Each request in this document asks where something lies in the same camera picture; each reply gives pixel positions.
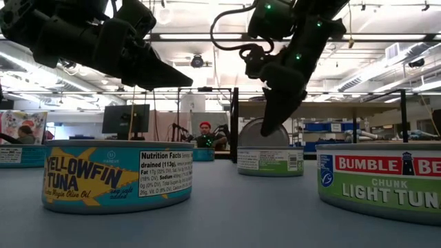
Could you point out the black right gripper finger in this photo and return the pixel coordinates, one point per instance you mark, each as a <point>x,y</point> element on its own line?
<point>282,106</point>
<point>265,113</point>

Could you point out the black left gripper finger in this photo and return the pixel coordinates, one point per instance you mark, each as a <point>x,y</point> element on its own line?
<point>155,56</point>
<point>148,77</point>

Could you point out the teal yellowfin tuna can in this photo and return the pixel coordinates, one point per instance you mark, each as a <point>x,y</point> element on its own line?
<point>204,155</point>
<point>24,158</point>
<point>103,179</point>

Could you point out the grey background robot arm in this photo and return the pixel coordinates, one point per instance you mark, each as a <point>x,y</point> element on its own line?
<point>422,133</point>
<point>361,135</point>

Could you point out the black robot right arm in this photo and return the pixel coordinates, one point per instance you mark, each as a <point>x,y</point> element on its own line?
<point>310,34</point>

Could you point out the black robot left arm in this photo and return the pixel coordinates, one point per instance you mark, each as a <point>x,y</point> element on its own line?
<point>17,20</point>

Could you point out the black bench robot arm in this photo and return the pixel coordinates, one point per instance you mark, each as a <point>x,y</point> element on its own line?
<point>224,131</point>
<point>177,132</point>

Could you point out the wooden shelf board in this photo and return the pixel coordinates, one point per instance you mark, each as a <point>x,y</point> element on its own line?
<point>327,110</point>

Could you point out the blue storage bin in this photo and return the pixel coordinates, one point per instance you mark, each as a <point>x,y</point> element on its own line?
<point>317,127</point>
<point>349,126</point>
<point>81,137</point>
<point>309,147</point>

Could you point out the black computer monitor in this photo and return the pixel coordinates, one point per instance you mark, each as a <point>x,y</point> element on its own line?
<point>125,118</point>

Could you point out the white round column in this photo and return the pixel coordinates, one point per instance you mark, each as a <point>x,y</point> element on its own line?
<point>193,103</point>

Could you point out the colourful floral poster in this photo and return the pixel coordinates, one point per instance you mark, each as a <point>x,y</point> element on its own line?
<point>10,120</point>

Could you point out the blue table mat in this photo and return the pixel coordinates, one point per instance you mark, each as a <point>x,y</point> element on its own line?
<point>241,213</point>

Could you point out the black ceiling fixture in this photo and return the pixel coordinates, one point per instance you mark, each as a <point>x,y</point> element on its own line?
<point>417,62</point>

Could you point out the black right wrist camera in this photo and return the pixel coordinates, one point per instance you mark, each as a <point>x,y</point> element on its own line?
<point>256,65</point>

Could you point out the black shelf left post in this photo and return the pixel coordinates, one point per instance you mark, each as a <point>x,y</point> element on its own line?
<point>234,137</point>

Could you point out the round black ceiling camera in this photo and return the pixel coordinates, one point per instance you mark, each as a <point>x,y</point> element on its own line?
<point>197,61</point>

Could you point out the black metal frame stand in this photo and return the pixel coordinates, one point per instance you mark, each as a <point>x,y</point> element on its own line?
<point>205,89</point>

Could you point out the black table frame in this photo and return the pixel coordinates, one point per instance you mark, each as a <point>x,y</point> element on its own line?
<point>222,155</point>

